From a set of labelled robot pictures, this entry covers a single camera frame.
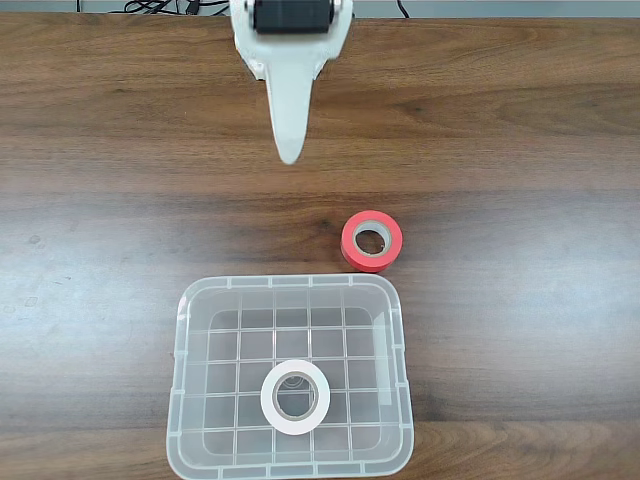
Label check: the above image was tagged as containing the white tape roll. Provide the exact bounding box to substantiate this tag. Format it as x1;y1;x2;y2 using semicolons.
259;358;331;436

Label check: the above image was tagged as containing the clear plastic box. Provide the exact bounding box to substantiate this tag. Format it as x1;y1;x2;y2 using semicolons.
166;273;415;480

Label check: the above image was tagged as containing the red tape roll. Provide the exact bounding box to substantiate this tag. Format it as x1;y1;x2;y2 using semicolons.
340;210;404;274

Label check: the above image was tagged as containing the black cable bundle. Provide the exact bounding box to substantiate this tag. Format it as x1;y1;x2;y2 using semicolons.
123;0;232;16

